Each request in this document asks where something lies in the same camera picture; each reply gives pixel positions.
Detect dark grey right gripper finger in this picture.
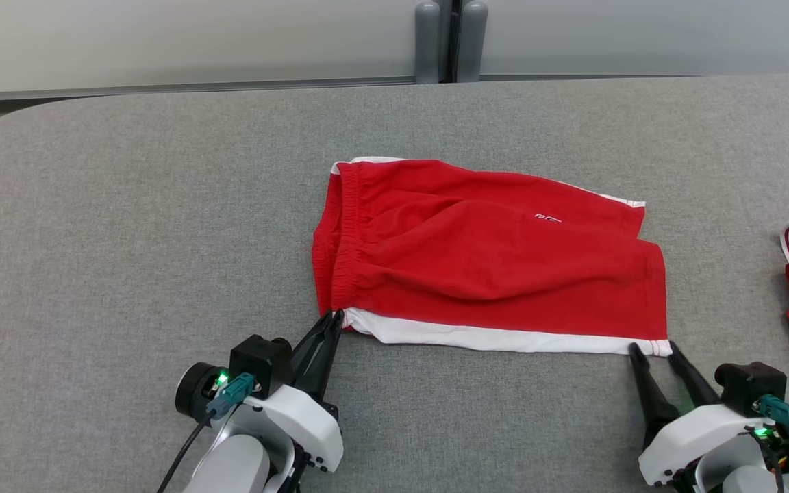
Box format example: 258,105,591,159
668,340,722,409
627,342,681,451

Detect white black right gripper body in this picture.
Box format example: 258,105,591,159
637,403,789,487

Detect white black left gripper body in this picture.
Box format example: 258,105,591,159
175,361,345,475

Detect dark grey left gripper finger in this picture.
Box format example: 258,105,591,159
312,309,345,403
290,311,336,396

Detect red shorts white side band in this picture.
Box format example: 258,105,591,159
311,156,673,357

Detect grey fabric sofa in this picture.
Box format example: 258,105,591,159
0,74,789,493

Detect grey baseboard strip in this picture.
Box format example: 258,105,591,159
0,74,417,103
480,71,700,80

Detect grey cylindrical post bumper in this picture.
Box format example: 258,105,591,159
455,0,489,83
414,0,442,85

